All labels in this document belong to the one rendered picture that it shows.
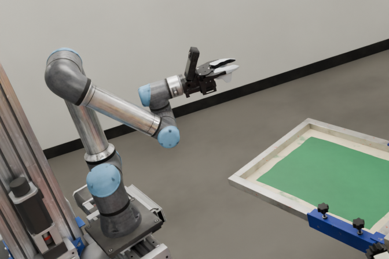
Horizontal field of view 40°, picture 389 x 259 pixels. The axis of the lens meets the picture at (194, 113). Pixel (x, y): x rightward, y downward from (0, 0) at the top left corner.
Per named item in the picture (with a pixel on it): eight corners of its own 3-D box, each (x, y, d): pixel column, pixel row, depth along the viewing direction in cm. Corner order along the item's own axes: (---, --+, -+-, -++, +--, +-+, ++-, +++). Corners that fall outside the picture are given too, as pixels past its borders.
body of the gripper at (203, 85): (213, 80, 198) (182, 90, 198) (208, 60, 193) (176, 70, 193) (219, 91, 192) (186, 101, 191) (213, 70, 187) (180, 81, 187)
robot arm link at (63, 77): (52, 65, 162) (189, 130, 179) (54, 52, 171) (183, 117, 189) (35, 96, 165) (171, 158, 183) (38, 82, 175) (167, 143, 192)
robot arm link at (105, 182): (97, 218, 187) (83, 187, 180) (96, 196, 199) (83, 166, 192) (130, 207, 187) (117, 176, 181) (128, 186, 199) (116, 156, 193)
